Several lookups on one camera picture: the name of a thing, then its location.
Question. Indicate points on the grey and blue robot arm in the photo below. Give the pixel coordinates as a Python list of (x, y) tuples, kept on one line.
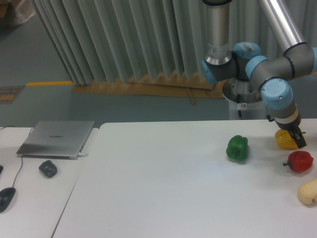
[(268, 77)]

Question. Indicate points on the black computer mouse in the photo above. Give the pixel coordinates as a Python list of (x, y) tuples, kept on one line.
[(6, 196)]

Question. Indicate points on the white usb plug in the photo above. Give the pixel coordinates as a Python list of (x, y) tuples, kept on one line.
[(82, 155)]

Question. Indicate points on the beige bread loaf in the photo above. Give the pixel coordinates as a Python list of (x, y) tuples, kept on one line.
[(307, 192)]

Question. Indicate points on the green bell pepper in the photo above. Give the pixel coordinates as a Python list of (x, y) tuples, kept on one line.
[(237, 148)]

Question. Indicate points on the grey pleated curtain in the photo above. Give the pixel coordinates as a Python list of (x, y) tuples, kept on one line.
[(119, 39)]

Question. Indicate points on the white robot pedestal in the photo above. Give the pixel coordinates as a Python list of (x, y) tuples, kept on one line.
[(244, 102)]

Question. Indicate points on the red bell pepper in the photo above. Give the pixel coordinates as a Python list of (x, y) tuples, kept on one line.
[(299, 161)]

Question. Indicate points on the clear plastic bag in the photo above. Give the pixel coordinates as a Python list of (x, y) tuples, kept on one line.
[(18, 12)]

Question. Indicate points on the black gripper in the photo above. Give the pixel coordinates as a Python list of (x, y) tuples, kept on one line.
[(292, 126)]

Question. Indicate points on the yellow bell pepper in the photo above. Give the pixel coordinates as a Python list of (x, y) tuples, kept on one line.
[(287, 140)]

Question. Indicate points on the black earbuds case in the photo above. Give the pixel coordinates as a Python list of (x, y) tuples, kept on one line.
[(48, 169)]

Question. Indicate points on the silver laptop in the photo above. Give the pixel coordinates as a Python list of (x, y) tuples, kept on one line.
[(56, 139)]

